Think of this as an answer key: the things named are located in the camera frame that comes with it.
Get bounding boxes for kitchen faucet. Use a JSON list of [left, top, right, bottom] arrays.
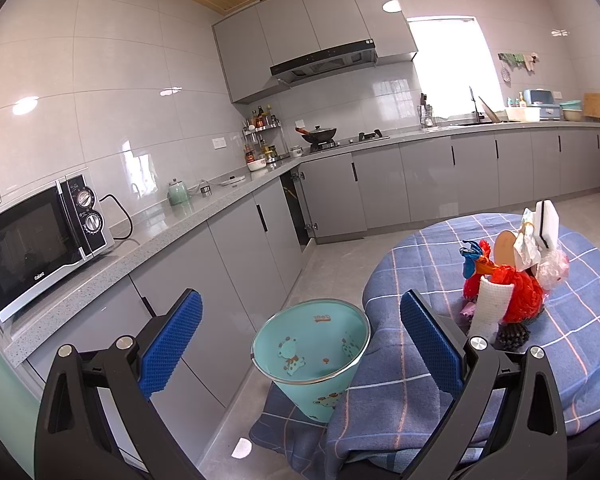
[[469, 87, 484, 124]]

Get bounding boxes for black wok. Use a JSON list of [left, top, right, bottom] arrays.
[[296, 127, 337, 144]]

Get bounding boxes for green ceramic teapot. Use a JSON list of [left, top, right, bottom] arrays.
[[168, 179, 189, 206]]

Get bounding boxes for microwave power cable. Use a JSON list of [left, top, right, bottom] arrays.
[[98, 193, 142, 247]]

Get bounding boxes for grey cabinets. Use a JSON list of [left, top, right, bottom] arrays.
[[213, 0, 417, 104], [22, 124, 600, 477]]

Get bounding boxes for red plastic bag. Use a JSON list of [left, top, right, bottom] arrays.
[[460, 240, 544, 325]]

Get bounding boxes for black silver microwave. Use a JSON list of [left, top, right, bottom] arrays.
[[0, 171, 114, 323]]

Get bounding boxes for wooden cutting board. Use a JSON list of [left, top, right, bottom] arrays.
[[582, 92, 600, 120]]

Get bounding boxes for grey upper cabinets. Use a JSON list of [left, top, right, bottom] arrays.
[[213, 0, 417, 104]]

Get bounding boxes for black foam net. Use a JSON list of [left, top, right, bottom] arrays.
[[494, 323, 530, 352]]

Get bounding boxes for clear plastic bag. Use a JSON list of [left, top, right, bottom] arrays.
[[535, 248, 570, 292]]

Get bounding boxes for spice rack with bottles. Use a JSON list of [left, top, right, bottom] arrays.
[[242, 104, 288, 165]]

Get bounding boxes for bag with wooden spoon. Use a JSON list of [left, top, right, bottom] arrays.
[[493, 200, 559, 271]]

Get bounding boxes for teal trash bin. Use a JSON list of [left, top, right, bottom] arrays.
[[251, 299, 372, 424]]

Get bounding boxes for grey lower cabinets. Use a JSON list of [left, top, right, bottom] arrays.
[[22, 124, 600, 477]]

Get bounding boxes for black range hood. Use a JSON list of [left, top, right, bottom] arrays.
[[270, 39, 378, 86]]

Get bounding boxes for blue bread box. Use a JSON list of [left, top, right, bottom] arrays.
[[522, 89, 562, 120]]

